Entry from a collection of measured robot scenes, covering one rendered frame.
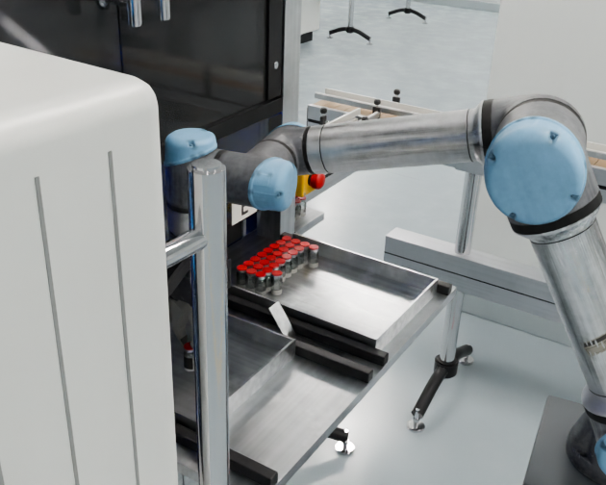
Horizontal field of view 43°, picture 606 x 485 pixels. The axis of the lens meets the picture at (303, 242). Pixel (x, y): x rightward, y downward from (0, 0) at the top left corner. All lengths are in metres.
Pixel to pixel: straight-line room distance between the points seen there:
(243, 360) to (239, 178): 0.37
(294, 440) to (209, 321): 0.66
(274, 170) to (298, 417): 0.39
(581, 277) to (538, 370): 1.95
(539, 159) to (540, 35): 1.87
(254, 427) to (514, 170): 0.55
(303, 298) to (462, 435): 1.22
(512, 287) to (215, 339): 1.92
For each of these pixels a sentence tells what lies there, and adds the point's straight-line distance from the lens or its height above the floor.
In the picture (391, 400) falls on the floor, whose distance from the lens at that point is 2.69.
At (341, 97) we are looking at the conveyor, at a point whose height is 0.97.
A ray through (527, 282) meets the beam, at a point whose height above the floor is 0.53.
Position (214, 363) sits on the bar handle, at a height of 1.33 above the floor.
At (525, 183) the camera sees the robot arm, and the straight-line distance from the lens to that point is 0.95.
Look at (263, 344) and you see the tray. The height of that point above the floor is 0.88.
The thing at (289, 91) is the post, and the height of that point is 1.22.
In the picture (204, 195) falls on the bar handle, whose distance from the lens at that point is 0.49.
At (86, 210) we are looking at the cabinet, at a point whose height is 1.49.
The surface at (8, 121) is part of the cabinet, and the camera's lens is 0.38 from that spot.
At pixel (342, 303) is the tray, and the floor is 0.88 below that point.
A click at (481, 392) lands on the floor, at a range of 2.80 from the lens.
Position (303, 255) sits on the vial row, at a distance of 1.59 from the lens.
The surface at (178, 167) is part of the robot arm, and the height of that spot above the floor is 1.25.
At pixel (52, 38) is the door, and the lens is 1.13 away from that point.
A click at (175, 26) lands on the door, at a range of 1.31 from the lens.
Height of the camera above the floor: 1.66
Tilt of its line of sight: 27 degrees down
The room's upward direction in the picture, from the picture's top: 2 degrees clockwise
